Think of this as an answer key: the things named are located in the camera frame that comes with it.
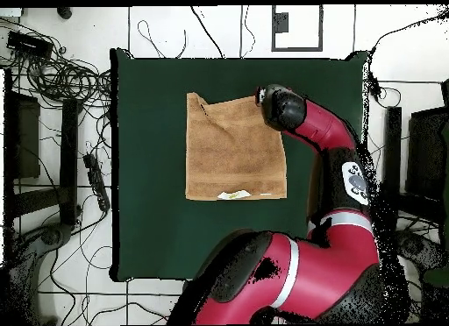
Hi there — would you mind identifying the tan terry cloth towel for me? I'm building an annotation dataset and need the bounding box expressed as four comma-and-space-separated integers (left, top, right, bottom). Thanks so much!
184, 91, 289, 202

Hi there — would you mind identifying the flat black box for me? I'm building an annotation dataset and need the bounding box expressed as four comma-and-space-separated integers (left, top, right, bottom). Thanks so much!
6, 30, 54, 59

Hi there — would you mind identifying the black upright bar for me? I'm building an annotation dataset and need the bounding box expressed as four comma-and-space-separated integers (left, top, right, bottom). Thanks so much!
382, 106, 403, 201

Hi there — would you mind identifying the dark green table cloth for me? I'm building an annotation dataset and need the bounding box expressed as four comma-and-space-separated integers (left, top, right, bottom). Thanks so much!
110, 47, 369, 284

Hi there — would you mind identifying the dark cabinet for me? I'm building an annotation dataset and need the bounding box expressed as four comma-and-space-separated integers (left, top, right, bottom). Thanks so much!
406, 107, 449, 208

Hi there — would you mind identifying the long black power strip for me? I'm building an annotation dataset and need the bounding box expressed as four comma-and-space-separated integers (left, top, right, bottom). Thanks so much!
82, 152, 111, 212

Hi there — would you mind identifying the black T-shaped floor stand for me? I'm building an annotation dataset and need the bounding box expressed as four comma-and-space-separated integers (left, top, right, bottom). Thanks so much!
13, 98, 82, 226

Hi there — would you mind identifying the dark grey floor base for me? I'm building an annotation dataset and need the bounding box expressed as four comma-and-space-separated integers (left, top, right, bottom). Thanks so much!
397, 230, 447, 273

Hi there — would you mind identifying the dark brown box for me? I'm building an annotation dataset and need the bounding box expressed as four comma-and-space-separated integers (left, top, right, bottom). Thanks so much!
3, 90, 41, 180

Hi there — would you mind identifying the dark green object on floor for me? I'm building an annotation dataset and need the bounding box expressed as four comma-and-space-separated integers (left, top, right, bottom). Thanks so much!
423, 264, 449, 288

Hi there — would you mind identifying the grey chair base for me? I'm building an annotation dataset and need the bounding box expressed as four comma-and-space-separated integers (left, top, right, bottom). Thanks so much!
0, 223, 73, 325

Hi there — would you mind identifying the grey rectangular floor frame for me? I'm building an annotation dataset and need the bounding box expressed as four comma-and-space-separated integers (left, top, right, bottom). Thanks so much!
270, 4, 324, 53

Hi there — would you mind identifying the tangled black cable bundle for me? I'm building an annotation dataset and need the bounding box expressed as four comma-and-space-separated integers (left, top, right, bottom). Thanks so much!
0, 17, 113, 111

